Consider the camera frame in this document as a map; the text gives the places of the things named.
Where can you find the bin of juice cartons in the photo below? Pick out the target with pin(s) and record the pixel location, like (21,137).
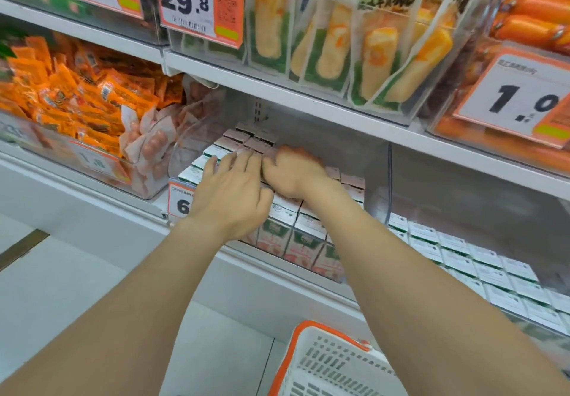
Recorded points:
(467,266)
(307,239)

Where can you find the person's left forearm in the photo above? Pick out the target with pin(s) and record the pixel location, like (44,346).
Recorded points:
(98,333)

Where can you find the stack of orange sausages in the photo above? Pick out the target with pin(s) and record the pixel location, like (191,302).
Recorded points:
(534,8)

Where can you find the person's right hand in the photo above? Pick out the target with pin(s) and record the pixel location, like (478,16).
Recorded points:
(294,175)

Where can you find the row of yellow food packs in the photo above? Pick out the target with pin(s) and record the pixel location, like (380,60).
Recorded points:
(378,43)

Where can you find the stack of pink snack packets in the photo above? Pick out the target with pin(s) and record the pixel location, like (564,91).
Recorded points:
(151,141)

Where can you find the heap of orange snack packets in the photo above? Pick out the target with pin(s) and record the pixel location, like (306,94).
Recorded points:
(67,92)

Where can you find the person's right forearm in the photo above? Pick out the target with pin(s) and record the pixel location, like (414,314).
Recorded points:
(445,315)

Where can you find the person's left hand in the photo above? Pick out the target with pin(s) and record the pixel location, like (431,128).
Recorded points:
(231,204)

